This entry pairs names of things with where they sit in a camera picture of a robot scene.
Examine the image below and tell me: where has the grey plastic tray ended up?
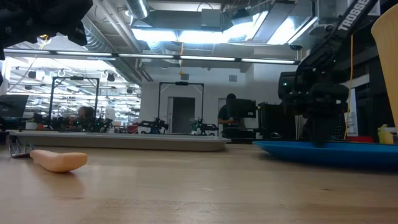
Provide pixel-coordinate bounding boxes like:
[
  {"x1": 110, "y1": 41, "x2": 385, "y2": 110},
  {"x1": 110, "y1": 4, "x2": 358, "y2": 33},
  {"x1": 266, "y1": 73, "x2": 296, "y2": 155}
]
[{"x1": 9, "y1": 130, "x2": 231, "y2": 152}]

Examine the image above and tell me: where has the overhead light bar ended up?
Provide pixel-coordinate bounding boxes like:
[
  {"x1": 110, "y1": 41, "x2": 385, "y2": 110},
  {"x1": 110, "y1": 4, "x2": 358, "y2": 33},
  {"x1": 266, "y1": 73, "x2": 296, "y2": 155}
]
[{"x1": 2, "y1": 48, "x2": 300, "y2": 65}]

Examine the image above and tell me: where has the yellow plastic cup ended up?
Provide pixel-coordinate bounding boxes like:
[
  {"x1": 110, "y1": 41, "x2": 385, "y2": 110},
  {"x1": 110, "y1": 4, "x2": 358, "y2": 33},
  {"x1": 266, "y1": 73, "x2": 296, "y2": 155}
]
[{"x1": 371, "y1": 2, "x2": 398, "y2": 133}]

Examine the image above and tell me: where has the black monitor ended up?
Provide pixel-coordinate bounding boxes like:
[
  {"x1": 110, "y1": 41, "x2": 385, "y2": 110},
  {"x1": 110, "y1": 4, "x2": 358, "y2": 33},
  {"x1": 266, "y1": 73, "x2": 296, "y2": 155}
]
[
  {"x1": 234, "y1": 98, "x2": 257, "y2": 119},
  {"x1": 0, "y1": 94, "x2": 29, "y2": 118}
]

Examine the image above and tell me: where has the person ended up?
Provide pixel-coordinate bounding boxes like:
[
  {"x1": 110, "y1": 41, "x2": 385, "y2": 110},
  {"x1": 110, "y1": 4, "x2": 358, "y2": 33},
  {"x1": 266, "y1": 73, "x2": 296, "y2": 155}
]
[
  {"x1": 75, "y1": 105, "x2": 97, "y2": 131},
  {"x1": 217, "y1": 93, "x2": 246, "y2": 129}
]

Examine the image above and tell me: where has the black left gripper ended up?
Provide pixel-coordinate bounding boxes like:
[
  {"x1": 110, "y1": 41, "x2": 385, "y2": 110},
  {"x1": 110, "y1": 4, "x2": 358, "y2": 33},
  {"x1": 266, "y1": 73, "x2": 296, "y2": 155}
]
[{"x1": 0, "y1": 0, "x2": 93, "y2": 60}]

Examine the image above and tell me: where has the black background station frame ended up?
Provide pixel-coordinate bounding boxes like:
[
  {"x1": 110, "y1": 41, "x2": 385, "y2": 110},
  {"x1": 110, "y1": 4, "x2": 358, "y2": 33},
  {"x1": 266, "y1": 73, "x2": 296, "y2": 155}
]
[
  {"x1": 48, "y1": 76, "x2": 100, "y2": 127},
  {"x1": 157, "y1": 81, "x2": 205, "y2": 128}
]

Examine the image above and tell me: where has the white sign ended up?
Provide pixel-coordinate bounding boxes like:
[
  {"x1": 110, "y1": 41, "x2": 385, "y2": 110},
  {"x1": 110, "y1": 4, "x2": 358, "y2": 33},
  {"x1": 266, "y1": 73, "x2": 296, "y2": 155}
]
[{"x1": 344, "y1": 88, "x2": 359, "y2": 137}]

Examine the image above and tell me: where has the blue plastic plate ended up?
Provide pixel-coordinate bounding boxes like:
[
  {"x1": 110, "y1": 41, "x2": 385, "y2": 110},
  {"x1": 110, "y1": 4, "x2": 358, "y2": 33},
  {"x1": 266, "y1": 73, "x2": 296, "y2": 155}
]
[{"x1": 252, "y1": 139, "x2": 398, "y2": 167}]

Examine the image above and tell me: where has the yellow bottle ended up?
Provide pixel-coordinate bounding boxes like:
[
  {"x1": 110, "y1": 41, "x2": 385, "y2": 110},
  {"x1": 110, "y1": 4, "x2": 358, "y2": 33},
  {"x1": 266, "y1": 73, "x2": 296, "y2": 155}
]
[{"x1": 377, "y1": 123, "x2": 394, "y2": 145}]

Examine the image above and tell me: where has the yellow cable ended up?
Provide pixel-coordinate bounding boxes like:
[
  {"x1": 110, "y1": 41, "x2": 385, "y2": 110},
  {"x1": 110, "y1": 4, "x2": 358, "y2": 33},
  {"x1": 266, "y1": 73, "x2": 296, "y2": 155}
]
[{"x1": 343, "y1": 33, "x2": 355, "y2": 141}]

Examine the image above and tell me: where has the black cabinet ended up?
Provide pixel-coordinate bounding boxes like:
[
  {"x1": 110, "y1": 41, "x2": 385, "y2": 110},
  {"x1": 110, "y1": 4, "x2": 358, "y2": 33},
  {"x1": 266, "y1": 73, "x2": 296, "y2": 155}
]
[{"x1": 257, "y1": 101, "x2": 297, "y2": 141}]

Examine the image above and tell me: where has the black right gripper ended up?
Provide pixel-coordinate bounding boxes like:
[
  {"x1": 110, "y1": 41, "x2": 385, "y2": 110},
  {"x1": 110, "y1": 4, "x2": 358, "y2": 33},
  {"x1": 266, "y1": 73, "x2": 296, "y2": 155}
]
[{"x1": 277, "y1": 70, "x2": 349, "y2": 147}]

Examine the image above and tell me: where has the silver ventilation duct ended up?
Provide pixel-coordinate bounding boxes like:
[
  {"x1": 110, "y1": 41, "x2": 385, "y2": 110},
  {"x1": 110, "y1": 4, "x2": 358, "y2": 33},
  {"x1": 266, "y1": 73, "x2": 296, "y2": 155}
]
[{"x1": 125, "y1": 0, "x2": 150, "y2": 19}]

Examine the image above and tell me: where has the fork with orange handle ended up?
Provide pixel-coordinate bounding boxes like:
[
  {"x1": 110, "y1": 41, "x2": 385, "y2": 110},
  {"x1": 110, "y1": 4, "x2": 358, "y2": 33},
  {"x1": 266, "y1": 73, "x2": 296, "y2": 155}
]
[{"x1": 8, "y1": 139, "x2": 88, "y2": 173}]

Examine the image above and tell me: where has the red box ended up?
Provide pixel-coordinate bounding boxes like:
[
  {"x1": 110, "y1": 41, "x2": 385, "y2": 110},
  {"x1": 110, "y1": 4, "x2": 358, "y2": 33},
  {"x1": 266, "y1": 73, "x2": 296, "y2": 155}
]
[{"x1": 346, "y1": 135, "x2": 374, "y2": 144}]

